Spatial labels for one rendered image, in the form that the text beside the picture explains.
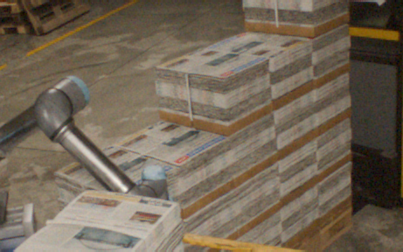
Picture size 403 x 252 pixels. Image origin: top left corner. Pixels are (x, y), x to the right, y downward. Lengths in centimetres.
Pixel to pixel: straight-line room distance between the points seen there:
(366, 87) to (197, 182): 148
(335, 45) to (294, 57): 31
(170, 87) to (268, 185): 59
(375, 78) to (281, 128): 94
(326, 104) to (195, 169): 87
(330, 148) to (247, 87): 73
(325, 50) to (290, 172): 56
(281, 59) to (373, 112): 108
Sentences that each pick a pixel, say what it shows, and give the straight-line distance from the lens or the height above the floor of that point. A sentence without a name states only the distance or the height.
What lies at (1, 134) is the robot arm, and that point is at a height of 106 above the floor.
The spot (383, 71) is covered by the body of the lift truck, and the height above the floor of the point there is 70.
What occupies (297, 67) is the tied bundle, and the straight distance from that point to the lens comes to 291.
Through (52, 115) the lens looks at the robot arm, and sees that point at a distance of 202.
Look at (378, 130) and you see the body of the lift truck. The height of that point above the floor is 37.
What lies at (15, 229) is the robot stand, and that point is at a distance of 236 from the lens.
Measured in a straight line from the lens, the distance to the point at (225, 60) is 275.
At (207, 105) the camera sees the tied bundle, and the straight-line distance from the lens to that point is 263.
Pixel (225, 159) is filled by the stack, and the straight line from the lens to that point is 263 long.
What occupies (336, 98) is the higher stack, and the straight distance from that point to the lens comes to 321.
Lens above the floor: 186
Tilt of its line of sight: 22 degrees down
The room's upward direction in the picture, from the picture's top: 8 degrees counter-clockwise
